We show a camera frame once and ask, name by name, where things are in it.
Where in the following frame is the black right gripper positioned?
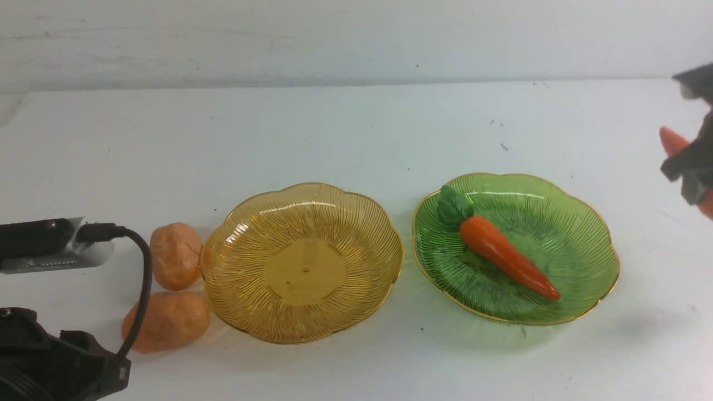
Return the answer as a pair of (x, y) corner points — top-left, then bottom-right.
(660, 63), (712, 206)

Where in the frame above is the green ribbed plastic plate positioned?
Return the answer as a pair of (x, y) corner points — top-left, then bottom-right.
(412, 173), (621, 326)

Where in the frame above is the orange toy carrot front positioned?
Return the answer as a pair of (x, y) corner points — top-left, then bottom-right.
(436, 185), (561, 300)

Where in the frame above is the orange toy carrot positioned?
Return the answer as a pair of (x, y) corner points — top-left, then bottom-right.
(436, 185), (561, 300)
(659, 126), (712, 220)

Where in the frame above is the black camera cable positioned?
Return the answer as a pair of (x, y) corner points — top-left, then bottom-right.
(77, 223), (153, 401)

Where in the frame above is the orange toy carrot back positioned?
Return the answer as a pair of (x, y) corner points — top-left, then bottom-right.
(659, 126), (712, 220)

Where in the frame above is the amber ribbed plastic plate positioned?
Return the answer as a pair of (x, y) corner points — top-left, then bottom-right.
(199, 182), (406, 344)

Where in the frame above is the orange-brown toy potato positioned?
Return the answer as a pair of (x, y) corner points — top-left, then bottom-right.
(149, 222), (203, 291)
(132, 292), (211, 354)

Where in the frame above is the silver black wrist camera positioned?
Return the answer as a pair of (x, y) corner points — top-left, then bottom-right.
(1, 217), (115, 275)

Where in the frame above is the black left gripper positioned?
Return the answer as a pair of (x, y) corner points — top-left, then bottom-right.
(1, 307), (131, 400)

